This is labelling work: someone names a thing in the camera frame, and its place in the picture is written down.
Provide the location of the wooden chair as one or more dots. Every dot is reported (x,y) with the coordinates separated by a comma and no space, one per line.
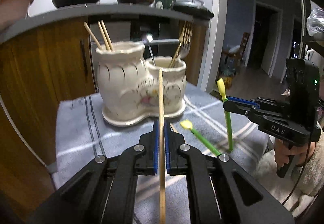
(233,57)

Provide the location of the white ceramic utensil holder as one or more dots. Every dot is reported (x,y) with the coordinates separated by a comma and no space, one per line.
(129,84)

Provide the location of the grey kitchen countertop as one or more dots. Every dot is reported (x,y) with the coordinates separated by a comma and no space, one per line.
(84,10)

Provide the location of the green yellow tulip spoon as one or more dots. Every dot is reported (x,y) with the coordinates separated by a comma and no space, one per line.
(222,92)

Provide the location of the silver fork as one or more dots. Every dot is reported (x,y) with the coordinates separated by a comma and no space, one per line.
(183,52)

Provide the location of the person's right hand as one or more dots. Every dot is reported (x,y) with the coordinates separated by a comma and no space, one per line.
(309,155)

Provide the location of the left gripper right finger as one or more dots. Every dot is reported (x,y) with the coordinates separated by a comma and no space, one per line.
(220,190)

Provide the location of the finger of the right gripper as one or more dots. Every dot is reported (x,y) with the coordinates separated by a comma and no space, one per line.
(237,108)
(244,102)

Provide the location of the wooden chopstick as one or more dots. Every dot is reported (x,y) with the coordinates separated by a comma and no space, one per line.
(104,36)
(92,35)
(107,37)
(162,200)

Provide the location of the dark green kettle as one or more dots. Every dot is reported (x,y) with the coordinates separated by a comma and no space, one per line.
(163,4)

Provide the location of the small silver spoon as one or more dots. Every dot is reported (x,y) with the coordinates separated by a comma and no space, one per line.
(149,46)

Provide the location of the gold fork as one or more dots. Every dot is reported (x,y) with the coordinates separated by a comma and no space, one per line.
(185,38)

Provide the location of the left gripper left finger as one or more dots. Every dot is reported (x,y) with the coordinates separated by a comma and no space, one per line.
(104,190)

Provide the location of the pink plastic basin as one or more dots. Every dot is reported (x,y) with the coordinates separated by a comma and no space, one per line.
(12,11)

